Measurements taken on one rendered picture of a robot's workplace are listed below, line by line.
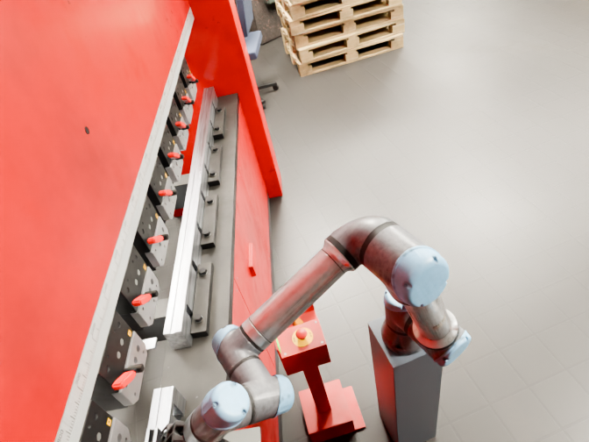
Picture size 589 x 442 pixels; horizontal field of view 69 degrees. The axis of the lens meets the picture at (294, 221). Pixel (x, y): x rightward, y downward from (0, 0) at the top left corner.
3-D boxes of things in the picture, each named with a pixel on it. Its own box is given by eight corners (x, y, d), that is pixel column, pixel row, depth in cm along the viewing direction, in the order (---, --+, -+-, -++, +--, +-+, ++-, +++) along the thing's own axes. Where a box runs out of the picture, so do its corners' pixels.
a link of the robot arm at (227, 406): (261, 414, 77) (219, 427, 71) (236, 437, 83) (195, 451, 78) (245, 373, 81) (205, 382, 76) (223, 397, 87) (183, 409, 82)
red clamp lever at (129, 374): (123, 381, 84) (143, 361, 94) (102, 385, 84) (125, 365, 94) (124, 390, 84) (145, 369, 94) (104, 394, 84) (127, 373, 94)
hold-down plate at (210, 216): (216, 247, 170) (213, 242, 168) (202, 250, 171) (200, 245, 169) (219, 198, 192) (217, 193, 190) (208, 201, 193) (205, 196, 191)
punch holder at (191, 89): (195, 103, 197) (181, 69, 186) (176, 107, 198) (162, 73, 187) (197, 88, 208) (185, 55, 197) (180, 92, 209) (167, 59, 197)
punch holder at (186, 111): (190, 125, 183) (175, 90, 171) (171, 130, 183) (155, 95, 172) (194, 109, 194) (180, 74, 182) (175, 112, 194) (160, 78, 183)
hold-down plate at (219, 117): (223, 138, 229) (222, 133, 227) (214, 139, 229) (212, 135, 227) (226, 110, 250) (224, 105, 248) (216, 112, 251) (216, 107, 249)
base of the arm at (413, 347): (413, 307, 146) (413, 289, 139) (438, 343, 135) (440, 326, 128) (372, 324, 144) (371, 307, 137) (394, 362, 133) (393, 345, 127)
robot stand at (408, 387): (414, 398, 200) (415, 302, 147) (436, 436, 187) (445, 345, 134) (379, 414, 198) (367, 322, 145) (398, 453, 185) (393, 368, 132)
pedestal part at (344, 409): (365, 427, 195) (364, 417, 187) (313, 444, 194) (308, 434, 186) (351, 386, 210) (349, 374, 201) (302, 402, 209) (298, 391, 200)
